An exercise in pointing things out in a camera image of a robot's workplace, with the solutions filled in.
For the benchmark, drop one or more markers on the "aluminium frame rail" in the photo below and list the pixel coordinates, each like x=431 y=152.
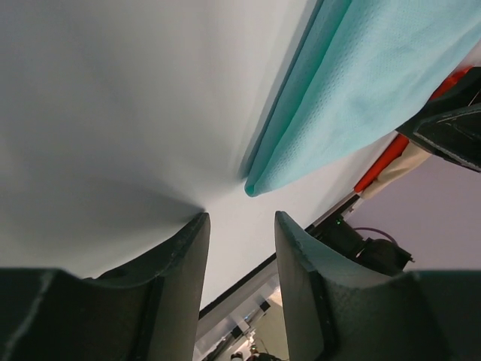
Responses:
x=249 y=320

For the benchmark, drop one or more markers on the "folded beige t shirt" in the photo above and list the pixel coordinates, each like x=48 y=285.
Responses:
x=411 y=158

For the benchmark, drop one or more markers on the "folded orange t shirt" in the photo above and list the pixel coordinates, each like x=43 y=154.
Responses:
x=400 y=142

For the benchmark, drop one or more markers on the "teal green t shirt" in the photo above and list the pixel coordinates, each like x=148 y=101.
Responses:
x=364 y=69

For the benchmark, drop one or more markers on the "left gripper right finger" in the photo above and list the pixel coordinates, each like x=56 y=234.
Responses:
x=421 y=315

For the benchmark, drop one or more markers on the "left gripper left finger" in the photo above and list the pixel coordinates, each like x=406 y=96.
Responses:
x=145 y=309

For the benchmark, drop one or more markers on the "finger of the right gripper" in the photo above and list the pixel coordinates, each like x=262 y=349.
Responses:
x=448 y=126

